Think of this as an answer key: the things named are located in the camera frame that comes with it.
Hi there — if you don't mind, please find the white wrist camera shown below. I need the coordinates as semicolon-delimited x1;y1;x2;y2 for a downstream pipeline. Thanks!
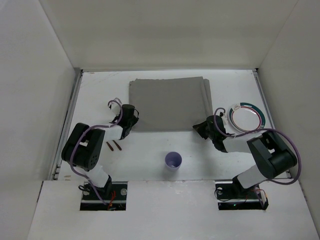
219;111;229;126
107;97;123;116

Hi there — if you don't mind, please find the left aluminium table rail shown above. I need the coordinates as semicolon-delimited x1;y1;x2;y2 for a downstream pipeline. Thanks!
48;67;83;181

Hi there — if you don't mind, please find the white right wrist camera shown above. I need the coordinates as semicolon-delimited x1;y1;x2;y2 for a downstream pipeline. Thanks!
219;111;229;126

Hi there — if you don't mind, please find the aluminium table rail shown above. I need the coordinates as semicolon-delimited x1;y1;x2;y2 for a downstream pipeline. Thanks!
48;67;83;181
252;67;292;179

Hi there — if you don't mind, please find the purple plastic cup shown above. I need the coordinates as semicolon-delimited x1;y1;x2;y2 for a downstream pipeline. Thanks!
164;151;182;172

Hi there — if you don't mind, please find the white front cover board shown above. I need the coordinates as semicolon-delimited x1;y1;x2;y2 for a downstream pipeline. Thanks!
28;180;319;240

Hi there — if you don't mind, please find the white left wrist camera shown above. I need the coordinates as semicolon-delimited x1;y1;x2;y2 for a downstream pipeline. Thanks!
107;97;123;116

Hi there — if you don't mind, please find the grey cloth placemat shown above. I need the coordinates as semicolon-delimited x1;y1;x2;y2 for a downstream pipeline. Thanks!
129;76;213;133

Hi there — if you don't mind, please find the white plate green rim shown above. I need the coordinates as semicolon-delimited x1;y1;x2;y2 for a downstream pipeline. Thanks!
227;102;266;133

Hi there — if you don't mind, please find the brown wooden spoon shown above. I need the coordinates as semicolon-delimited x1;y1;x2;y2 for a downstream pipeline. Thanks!
113;140;122;151

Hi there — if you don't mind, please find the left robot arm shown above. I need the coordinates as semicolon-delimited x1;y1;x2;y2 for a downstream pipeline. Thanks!
61;100;139;201

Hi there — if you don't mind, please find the right aluminium table rail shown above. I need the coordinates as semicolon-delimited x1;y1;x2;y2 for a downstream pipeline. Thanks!
252;67;292;179

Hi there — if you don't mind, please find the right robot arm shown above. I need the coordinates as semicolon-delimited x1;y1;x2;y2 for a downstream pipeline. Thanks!
192;115;302;201

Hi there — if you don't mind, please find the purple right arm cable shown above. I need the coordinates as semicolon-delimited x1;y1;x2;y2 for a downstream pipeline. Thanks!
213;107;303;210

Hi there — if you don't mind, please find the brown wooden fork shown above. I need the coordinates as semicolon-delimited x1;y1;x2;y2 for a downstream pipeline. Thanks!
106;142;114;151

